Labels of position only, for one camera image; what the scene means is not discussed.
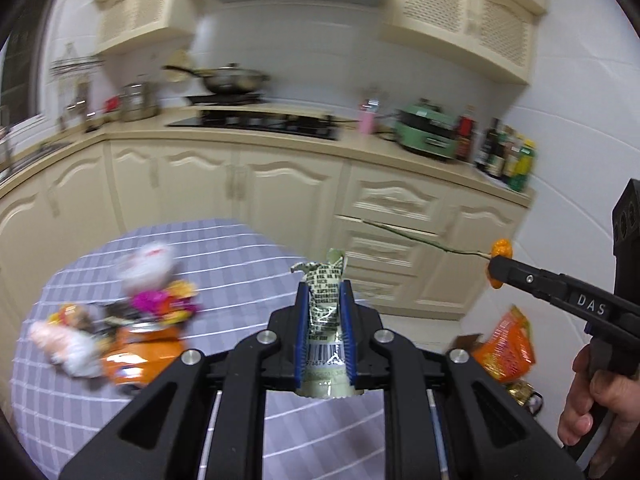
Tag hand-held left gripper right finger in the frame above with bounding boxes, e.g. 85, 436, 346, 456
340, 281, 587, 480

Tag black gas stove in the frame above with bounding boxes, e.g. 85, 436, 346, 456
167, 94, 341, 141

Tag orange printed snack bag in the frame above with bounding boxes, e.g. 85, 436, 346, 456
472, 305, 537, 383

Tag orange flower with thin stem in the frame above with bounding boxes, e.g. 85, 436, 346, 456
336, 215, 514, 291

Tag red label sauce bottle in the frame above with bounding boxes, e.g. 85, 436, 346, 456
455, 105, 478, 163

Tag orange shiny packet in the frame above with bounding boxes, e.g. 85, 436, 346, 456
100, 322, 183, 391

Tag white plastic bag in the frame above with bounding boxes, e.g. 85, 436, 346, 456
116, 242, 176, 293

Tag small orange red wrapper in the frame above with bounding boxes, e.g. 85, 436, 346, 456
47, 304, 96, 333

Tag dark kitchen window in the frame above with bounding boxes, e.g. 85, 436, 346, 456
0, 0, 51, 121

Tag gold foil wrapper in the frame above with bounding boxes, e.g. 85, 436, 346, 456
507, 380, 543, 416

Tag steel wok with handle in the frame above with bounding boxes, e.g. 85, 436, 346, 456
165, 62, 271, 96

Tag yellow green bottle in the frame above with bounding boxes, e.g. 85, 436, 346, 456
510, 137, 538, 192

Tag white crumpled tissue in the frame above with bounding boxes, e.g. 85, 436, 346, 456
27, 317, 103, 378

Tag grey checked tablecloth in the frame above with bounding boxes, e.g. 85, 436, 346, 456
10, 217, 401, 480

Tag pink and yellow wrapper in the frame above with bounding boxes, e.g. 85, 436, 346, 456
131, 280, 201, 326

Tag person's right hand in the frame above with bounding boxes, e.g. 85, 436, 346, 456
557, 345, 640, 479

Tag wall utensil rack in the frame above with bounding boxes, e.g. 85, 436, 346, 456
50, 42, 106, 76

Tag green printed wrapper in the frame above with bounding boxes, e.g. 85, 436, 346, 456
291, 248, 368, 400

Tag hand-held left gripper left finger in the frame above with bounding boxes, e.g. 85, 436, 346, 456
59, 281, 311, 480

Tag green electric cooker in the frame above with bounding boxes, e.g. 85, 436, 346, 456
395, 99, 461, 161

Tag pink chopstick cup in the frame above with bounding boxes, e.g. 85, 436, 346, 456
359, 87, 388, 135

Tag cream base cabinets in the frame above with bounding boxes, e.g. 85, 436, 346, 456
0, 130, 533, 321

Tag steel pot with lid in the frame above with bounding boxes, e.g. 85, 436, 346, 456
119, 80, 158, 122

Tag cream wall cabinet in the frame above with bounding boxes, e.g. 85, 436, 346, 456
95, 0, 196, 53
382, 0, 548, 86

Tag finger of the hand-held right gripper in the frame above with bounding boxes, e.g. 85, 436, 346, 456
487, 255, 625, 322

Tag dark glass bottle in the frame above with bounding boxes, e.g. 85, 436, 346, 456
495, 125, 518, 181
477, 117, 502, 173

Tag pale yellow round board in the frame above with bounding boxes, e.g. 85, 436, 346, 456
167, 50, 188, 83

